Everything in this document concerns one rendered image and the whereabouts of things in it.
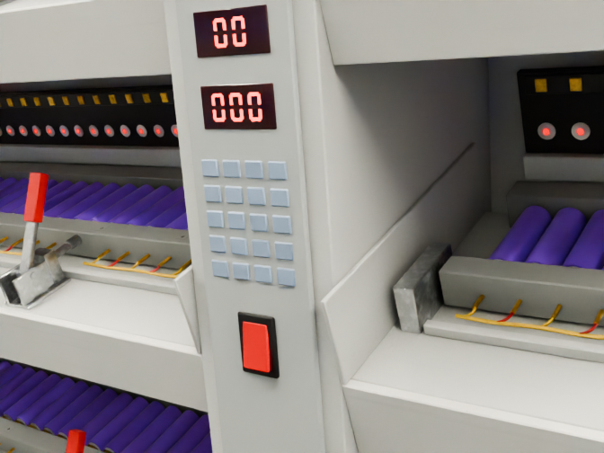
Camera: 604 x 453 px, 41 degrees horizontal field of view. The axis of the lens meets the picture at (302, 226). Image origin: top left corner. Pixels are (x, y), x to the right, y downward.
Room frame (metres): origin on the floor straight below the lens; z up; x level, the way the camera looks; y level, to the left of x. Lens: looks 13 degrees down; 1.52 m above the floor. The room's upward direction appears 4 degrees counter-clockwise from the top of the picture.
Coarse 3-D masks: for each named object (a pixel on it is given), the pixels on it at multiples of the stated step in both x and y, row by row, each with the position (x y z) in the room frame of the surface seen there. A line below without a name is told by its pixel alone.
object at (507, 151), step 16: (496, 64) 0.54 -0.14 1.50; (512, 64) 0.53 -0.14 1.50; (528, 64) 0.52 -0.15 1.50; (544, 64) 0.52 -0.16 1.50; (560, 64) 0.51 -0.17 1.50; (576, 64) 0.51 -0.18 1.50; (592, 64) 0.50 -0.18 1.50; (64, 80) 0.79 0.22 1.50; (80, 80) 0.78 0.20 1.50; (96, 80) 0.76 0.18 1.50; (112, 80) 0.75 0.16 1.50; (128, 80) 0.74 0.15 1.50; (144, 80) 0.73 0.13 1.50; (160, 80) 0.72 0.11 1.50; (496, 80) 0.54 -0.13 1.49; (512, 80) 0.53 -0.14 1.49; (496, 96) 0.54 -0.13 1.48; (512, 96) 0.53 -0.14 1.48; (496, 112) 0.54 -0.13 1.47; (512, 112) 0.53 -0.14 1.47; (496, 128) 0.54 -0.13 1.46; (512, 128) 0.53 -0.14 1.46; (496, 144) 0.54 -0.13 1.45; (512, 144) 0.53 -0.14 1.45; (496, 160) 0.54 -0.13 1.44; (512, 160) 0.53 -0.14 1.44; (496, 176) 0.54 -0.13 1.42; (512, 176) 0.53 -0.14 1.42; (496, 192) 0.54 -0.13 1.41; (496, 208) 0.54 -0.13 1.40
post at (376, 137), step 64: (320, 64) 0.38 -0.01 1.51; (384, 64) 0.43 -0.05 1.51; (448, 64) 0.49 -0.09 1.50; (320, 128) 0.38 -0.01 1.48; (384, 128) 0.42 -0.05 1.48; (448, 128) 0.49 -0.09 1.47; (192, 192) 0.43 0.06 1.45; (320, 192) 0.38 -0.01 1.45; (384, 192) 0.42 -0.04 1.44; (192, 256) 0.43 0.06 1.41; (320, 256) 0.38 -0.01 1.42; (320, 320) 0.38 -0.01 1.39; (320, 384) 0.39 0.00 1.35
